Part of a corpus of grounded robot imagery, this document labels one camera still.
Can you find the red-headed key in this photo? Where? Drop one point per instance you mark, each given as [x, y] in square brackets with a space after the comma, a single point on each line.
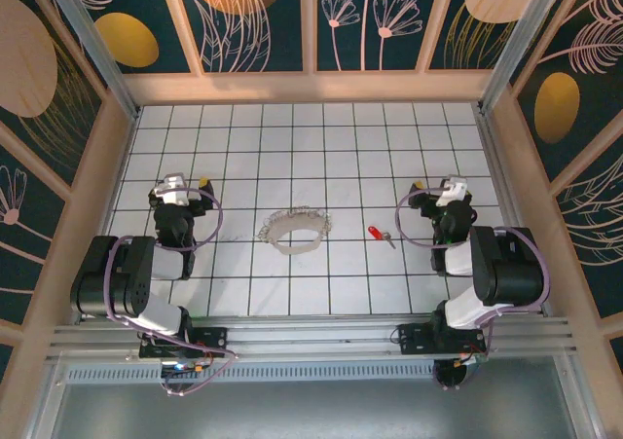
[375, 233]

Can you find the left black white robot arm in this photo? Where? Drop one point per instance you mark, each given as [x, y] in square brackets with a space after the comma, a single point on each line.
[92, 288]

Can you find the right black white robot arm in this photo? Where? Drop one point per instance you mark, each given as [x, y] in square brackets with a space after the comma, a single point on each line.
[511, 273]

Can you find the dark panel, leaf outline print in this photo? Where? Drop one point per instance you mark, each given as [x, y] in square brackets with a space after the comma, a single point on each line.
[598, 225]

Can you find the dark panel, yellow oval print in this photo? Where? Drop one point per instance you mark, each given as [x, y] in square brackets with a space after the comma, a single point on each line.
[557, 108]
[126, 40]

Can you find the dark panel, flower outline print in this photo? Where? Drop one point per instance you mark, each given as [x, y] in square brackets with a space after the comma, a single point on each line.
[19, 244]

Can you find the dark panel, pink flowers print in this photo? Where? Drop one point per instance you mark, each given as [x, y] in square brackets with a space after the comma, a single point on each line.
[350, 45]

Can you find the dark panel, pink circle print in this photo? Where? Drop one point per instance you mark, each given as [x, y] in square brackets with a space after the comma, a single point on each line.
[24, 69]

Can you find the grey metal shelf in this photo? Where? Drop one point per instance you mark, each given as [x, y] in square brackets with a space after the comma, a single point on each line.
[311, 414]

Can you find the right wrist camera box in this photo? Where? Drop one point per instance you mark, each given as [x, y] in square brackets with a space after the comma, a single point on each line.
[450, 193]

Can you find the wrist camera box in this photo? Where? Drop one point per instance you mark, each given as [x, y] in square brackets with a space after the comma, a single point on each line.
[450, 193]
[170, 193]

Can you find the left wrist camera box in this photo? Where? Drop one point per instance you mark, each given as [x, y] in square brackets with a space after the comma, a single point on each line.
[170, 193]

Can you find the aluminium table side rail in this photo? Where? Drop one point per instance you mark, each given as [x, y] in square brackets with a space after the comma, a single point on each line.
[494, 166]

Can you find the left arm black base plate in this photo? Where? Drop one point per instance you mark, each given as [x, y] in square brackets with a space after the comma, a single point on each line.
[209, 339]

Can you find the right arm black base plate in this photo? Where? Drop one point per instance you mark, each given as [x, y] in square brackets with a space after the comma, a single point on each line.
[414, 339]

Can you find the aluminium corner post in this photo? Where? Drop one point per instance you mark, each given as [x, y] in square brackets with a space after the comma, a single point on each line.
[99, 54]
[525, 45]

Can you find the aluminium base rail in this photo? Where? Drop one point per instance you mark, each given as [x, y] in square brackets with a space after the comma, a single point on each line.
[311, 341]

